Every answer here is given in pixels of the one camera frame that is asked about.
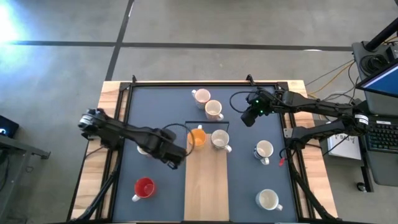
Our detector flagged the white mug blue leaf print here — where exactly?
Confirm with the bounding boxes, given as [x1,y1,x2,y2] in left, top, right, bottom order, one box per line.
[252,139,275,166]

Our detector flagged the black keyboard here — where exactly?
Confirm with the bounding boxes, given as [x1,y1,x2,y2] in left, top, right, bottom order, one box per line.
[365,119,398,154]

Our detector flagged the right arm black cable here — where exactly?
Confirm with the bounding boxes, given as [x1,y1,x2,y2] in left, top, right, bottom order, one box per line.
[229,90,259,114]

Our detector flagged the yellow floor cable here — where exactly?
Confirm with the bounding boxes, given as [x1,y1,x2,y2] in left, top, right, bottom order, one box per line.
[306,60,357,97]

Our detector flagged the coiled black cable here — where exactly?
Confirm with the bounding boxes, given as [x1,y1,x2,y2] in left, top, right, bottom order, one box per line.
[359,54,389,74]

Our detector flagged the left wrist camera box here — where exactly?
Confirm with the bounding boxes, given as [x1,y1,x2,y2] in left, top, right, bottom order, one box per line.
[161,129,178,143]

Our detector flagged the small black box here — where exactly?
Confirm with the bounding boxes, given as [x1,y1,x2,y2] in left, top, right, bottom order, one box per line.
[385,45,398,62]

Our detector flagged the black diagonal support strut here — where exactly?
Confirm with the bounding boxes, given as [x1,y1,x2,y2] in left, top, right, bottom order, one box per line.
[287,164,340,222]
[67,161,122,224]

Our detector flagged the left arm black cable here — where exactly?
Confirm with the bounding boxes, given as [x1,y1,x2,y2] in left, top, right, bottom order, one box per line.
[161,123,195,156]

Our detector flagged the black pole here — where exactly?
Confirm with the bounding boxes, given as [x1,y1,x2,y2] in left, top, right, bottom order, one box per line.
[364,18,398,52]

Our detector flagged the orange coffee mug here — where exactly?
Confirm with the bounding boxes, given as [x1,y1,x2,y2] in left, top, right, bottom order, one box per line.
[187,124,208,148]

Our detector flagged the white printed paper sheet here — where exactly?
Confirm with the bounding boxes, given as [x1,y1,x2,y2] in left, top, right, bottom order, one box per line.
[326,132,362,161]

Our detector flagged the computer monitor blue screen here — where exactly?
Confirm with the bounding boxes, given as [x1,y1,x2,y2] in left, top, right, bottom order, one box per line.
[356,60,398,99]

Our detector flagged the grey floor cable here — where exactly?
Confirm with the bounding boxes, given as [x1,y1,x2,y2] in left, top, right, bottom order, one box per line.
[304,58,355,87]

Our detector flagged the grey patterned mug red rim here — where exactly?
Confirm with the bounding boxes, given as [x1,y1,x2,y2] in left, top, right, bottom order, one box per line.
[191,88,212,110]

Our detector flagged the grey-blue table mat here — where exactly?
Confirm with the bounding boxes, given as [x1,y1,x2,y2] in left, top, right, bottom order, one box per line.
[112,85,299,222]

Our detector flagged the black device blue light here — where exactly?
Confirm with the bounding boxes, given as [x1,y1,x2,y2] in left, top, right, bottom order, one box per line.
[0,114,20,139]

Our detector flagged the red white lattice mug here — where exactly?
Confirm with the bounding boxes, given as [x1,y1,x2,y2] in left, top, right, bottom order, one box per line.
[131,177,156,203]

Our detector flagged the grey metal bench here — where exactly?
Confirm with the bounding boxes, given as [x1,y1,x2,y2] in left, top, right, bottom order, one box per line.
[0,134,51,224]

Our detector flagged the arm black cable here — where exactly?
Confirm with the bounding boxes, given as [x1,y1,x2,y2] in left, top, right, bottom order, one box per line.
[229,90,259,114]
[161,123,195,156]

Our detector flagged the black aluminium table frame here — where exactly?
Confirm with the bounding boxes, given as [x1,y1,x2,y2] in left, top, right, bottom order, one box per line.
[110,80,307,223]

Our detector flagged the grey equipment cart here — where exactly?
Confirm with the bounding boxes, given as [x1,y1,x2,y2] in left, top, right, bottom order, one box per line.
[351,40,398,187]

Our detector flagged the pale patterned coffee mug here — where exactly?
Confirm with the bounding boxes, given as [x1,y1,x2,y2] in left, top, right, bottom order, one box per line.
[210,129,233,154]

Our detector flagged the red striped white mug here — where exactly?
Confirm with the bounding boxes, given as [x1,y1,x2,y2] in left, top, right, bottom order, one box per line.
[204,99,224,122]

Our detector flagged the wooden tray black wire frame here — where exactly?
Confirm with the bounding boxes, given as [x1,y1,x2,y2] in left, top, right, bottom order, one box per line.
[183,121,231,222]

